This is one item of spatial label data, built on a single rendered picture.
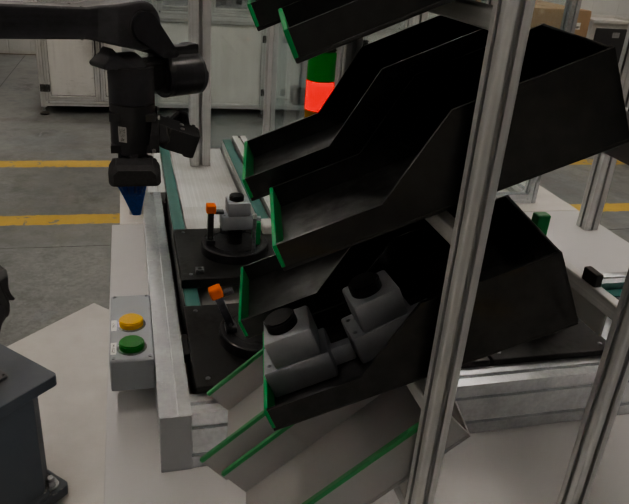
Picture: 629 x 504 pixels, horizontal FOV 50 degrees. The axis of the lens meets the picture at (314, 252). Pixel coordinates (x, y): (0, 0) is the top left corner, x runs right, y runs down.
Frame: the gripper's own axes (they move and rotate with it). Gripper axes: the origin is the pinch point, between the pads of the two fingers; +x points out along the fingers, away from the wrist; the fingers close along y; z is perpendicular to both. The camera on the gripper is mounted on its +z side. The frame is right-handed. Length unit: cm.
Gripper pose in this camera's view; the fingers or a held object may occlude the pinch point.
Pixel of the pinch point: (135, 190)
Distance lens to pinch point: 94.8
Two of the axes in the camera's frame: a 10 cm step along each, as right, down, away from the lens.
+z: 9.7, -0.4, 2.5
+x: -0.7, 9.0, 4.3
